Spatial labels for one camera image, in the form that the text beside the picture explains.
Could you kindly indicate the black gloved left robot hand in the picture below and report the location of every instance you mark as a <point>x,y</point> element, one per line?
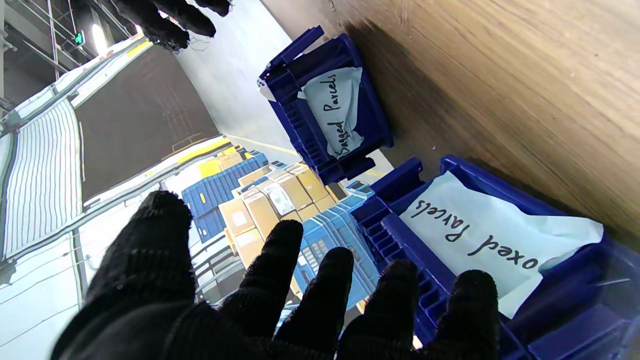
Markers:
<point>150,290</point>

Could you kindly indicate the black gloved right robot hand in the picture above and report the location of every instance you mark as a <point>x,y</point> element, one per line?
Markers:
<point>170,22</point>

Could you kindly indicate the printed warehouse backdrop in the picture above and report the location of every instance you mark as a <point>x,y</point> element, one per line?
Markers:
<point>140,110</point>

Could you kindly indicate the blue bin labelled bagged parcels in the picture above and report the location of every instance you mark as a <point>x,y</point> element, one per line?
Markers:
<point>300,125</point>

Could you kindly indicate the paper label bagged parcels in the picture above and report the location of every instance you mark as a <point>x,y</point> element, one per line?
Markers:
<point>335,110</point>

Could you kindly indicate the blue bin labelled boxed parcels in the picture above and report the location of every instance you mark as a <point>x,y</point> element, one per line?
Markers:
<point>425,300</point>

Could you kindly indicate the paper label boxed parcels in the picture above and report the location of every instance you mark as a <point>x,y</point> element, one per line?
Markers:
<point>490,235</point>

